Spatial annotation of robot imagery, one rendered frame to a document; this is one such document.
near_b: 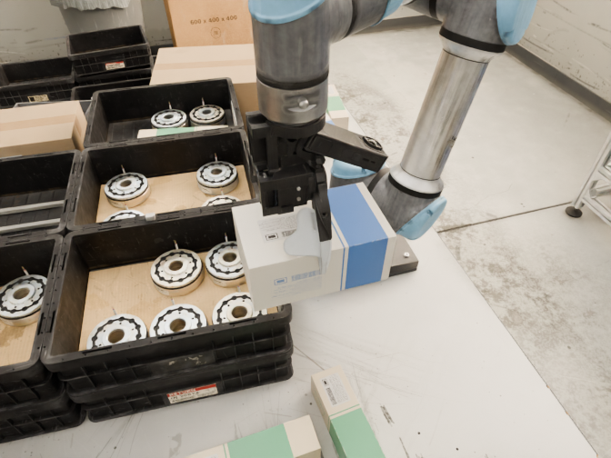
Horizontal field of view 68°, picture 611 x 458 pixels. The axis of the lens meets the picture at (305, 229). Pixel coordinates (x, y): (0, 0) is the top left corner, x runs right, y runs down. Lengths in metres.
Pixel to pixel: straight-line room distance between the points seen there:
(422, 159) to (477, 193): 1.70
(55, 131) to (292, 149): 1.06
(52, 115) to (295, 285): 1.13
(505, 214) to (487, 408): 1.64
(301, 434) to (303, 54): 0.63
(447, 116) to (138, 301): 0.69
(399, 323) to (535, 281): 1.27
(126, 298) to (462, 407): 0.69
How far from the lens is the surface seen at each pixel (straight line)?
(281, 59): 0.45
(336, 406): 0.88
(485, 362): 1.06
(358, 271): 0.64
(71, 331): 0.92
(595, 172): 2.53
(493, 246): 2.33
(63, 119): 1.55
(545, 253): 2.40
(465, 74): 0.87
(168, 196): 1.18
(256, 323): 0.77
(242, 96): 1.52
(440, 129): 0.90
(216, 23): 3.77
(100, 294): 1.01
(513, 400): 1.03
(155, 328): 0.88
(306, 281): 0.61
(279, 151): 0.52
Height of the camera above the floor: 1.56
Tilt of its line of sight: 44 degrees down
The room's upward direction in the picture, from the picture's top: straight up
